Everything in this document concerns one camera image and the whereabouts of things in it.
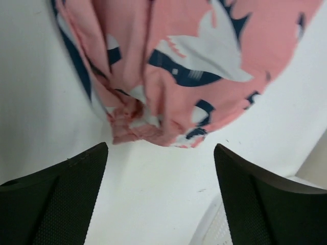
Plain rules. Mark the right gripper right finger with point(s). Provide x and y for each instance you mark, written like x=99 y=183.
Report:
x=265 y=208

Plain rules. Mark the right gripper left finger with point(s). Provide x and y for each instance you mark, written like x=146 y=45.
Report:
x=53 y=205

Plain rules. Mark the pink shark print shorts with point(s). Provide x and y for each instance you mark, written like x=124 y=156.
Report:
x=171 y=72

